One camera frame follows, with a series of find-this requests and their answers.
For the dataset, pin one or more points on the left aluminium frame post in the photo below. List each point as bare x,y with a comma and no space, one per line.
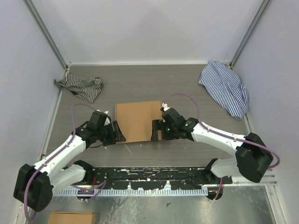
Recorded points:
40,15

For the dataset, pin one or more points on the small cardboard box foreground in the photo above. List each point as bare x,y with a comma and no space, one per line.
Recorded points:
71,218

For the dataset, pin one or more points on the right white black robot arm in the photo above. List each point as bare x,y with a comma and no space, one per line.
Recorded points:
249,157

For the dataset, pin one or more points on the aluminium frame post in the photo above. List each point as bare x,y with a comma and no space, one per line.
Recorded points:
251,29
40,15

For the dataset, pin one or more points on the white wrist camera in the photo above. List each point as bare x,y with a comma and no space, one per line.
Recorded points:
164,107
104,118

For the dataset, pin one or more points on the right aluminium frame post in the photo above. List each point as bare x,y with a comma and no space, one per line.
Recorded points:
251,29

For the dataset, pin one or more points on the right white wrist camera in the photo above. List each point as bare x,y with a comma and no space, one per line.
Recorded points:
164,107

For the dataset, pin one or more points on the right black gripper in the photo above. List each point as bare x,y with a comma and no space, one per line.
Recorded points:
159,124

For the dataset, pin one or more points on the brown cardboard box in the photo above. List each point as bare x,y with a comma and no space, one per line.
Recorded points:
135,119

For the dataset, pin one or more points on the black white striped cloth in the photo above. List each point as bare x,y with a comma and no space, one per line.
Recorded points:
85,88

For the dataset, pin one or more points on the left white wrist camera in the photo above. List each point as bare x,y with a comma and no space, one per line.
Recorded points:
104,118

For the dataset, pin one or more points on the blue white striped cloth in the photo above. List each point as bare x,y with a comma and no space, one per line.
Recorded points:
225,88

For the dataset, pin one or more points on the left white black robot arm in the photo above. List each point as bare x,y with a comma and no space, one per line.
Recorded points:
37,184

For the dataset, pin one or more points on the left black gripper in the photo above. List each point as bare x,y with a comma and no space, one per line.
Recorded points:
117,136

